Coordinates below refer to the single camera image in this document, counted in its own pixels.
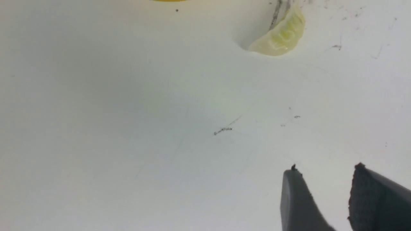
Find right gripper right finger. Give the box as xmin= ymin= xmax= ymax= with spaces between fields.
xmin=348 ymin=163 xmax=411 ymax=231

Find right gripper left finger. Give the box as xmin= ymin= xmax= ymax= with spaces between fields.
xmin=280 ymin=164 xmax=335 ymax=231

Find green dumpling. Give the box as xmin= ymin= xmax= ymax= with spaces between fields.
xmin=248 ymin=0 xmax=306 ymax=56

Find bamboo steamer tray yellow rim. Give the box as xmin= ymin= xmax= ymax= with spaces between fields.
xmin=153 ymin=0 xmax=187 ymax=2

